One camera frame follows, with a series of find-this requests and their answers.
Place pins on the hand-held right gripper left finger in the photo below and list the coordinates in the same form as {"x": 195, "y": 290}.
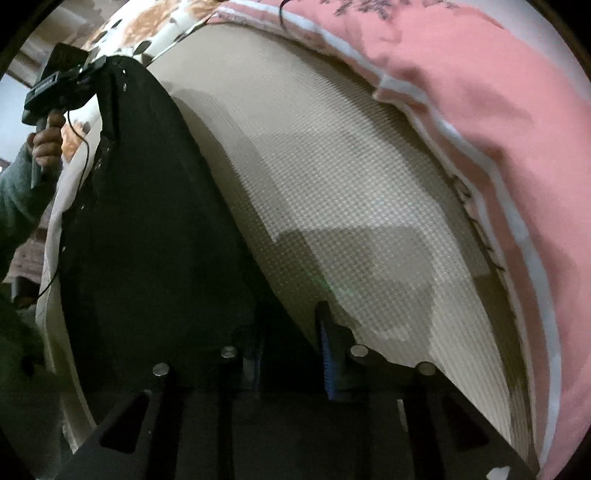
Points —
{"x": 251, "y": 369}

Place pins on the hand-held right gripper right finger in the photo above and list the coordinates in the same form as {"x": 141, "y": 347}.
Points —
{"x": 328, "y": 360}

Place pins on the black pants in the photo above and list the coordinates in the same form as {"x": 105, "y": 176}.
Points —
{"x": 161, "y": 207}

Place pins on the person's left forearm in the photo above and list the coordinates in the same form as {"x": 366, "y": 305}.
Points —
{"x": 23, "y": 198}

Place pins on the person's left hand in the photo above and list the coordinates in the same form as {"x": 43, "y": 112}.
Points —
{"x": 48, "y": 143}

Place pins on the floral printed bed sheet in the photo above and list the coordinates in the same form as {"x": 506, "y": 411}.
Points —
{"x": 129, "y": 27}

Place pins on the beige woven mat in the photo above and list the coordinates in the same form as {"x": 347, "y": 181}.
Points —
{"x": 323, "y": 184}

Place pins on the pink white-striped blanket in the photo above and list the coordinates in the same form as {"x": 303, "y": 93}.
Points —
{"x": 461, "y": 92}

